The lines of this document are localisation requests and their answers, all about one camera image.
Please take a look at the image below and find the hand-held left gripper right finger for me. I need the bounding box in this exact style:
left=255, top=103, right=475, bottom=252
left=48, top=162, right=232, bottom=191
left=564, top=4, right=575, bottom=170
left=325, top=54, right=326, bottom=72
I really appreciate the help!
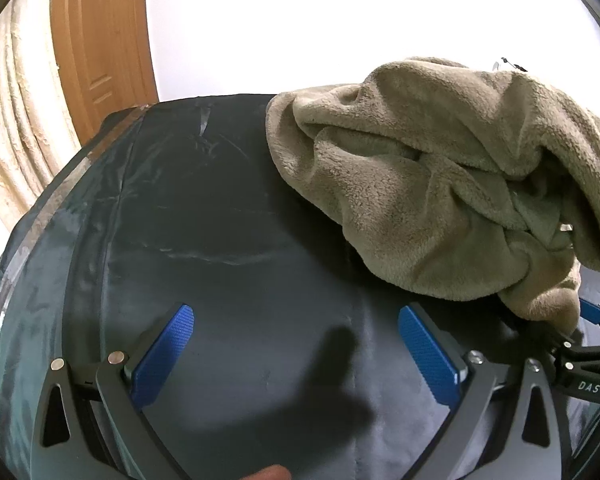
left=397, top=303, right=571, bottom=480

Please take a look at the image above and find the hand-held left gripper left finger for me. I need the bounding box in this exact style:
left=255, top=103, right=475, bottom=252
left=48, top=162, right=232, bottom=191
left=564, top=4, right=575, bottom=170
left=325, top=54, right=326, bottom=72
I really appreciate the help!
left=30, top=302, right=197, bottom=480

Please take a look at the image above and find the cream curtain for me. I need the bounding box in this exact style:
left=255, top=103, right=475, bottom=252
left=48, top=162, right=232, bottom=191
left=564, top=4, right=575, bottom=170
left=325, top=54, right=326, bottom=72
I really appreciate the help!
left=0, top=0, right=83, bottom=233

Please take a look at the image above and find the wooden door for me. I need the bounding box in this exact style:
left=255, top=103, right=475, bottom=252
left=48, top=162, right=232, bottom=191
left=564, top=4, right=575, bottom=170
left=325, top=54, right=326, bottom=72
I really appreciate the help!
left=50, top=0, right=160, bottom=143

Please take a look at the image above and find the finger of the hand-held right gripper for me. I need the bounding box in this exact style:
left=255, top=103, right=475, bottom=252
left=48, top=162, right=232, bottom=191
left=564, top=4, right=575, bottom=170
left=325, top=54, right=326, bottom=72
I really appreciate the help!
left=579, top=297, right=600, bottom=344
left=550, top=339, right=600, bottom=406

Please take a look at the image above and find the person's left hand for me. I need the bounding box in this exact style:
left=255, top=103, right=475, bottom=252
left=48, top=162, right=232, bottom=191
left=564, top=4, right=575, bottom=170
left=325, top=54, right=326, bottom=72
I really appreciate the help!
left=247, top=464, right=294, bottom=480

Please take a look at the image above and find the brown fleece garment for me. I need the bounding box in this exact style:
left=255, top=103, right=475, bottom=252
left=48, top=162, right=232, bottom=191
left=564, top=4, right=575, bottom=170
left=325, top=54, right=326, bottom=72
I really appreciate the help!
left=265, top=57, right=600, bottom=322

